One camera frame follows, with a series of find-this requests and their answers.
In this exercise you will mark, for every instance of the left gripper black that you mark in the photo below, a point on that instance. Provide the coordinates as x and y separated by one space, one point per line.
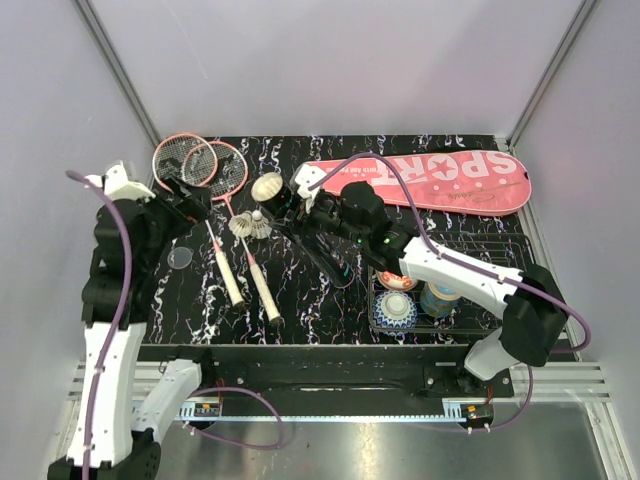
195 205

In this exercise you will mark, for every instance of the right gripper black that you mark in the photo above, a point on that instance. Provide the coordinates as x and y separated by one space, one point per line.
307 214

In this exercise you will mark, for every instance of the black shuttlecock tube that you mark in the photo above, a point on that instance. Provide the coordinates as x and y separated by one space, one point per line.
317 247

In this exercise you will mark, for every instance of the white feather shuttlecock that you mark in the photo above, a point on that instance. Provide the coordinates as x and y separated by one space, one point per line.
266 187
241 225
261 228

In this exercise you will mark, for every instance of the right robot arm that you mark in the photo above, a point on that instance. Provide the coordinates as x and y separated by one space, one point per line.
528 302

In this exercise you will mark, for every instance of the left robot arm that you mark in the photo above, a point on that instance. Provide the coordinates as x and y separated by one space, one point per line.
113 439

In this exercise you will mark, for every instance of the pink badminton racket left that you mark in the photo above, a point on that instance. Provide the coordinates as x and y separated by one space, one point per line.
190 158

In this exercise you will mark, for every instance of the clear plastic tube lid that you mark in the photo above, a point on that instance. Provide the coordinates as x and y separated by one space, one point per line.
179 258

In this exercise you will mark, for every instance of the red patterned bowl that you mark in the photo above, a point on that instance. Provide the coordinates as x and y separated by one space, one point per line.
394 282

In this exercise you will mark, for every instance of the blue patterned bowl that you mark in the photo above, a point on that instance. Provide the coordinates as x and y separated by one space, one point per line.
394 312

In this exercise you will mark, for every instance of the blue ceramic cup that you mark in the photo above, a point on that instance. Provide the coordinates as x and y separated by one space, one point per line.
438 301

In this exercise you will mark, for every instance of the pink sport racket bag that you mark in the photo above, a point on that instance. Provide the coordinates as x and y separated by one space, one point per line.
477 182

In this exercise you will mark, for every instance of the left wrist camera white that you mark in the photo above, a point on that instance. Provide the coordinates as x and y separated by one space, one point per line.
118 183

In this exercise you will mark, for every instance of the black wire dish rack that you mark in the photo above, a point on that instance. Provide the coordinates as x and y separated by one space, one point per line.
467 319

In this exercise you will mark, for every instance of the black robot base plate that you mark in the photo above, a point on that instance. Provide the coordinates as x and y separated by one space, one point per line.
413 369

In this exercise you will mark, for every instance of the aluminium post left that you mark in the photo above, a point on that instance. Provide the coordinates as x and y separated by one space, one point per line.
98 32

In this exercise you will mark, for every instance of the aluminium post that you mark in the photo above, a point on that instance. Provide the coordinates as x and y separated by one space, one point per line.
578 22
98 32

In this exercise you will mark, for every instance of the aluminium frame rail front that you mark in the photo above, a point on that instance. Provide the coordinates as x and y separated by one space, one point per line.
556 383

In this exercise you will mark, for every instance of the aluminium post right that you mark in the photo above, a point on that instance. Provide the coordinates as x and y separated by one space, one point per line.
578 22

